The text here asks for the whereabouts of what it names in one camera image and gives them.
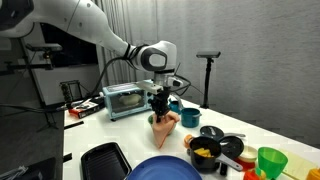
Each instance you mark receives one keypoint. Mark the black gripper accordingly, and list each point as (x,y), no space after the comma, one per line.
(160,100)

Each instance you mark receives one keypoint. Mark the orange towel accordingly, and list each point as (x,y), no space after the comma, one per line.
(163,130)

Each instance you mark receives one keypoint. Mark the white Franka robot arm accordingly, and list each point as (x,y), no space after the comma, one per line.
(83,23)

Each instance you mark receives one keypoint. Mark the teal pot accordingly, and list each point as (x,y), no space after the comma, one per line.
(191,118)

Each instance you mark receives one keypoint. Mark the black pot lid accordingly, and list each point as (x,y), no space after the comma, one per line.
(211,132)

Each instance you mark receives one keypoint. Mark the blue plate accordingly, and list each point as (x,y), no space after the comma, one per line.
(163,170)

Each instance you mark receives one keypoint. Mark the cream small bowl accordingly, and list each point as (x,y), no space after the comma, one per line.
(248,154)

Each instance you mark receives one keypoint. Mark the light blue toaster oven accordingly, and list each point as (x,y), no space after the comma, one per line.
(128,100)

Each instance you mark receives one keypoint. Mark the orange red toy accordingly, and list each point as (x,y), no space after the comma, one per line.
(187,140)

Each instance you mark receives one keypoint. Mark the yellow toy food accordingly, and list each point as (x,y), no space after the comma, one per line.
(203,152)

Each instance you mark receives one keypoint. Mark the black ridged grill tray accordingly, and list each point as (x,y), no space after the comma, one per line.
(105,163)

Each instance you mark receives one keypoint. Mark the red and black box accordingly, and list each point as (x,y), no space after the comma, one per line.
(85,109)

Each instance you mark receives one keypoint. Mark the black frying pan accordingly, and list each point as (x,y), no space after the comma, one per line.
(233,148)

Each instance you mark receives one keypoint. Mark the red ketchup bottle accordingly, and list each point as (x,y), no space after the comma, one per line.
(251,175)

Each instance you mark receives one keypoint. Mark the green plastic cup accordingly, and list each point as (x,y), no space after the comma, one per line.
(271,161)

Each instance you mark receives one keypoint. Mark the pale yellow cutting board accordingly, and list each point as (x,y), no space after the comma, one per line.
(301,163)

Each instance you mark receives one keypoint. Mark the yellow mustard bottle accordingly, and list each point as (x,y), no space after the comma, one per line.
(314,174)

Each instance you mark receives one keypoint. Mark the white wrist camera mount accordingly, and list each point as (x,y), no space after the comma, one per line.
(150,86)

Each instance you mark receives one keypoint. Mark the black camera stand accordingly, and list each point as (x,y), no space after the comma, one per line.
(207,83)

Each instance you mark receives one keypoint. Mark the black camera bar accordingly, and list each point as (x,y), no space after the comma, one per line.
(208,54)

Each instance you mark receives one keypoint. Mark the black camera on tripod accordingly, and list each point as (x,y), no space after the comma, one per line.
(43,47)

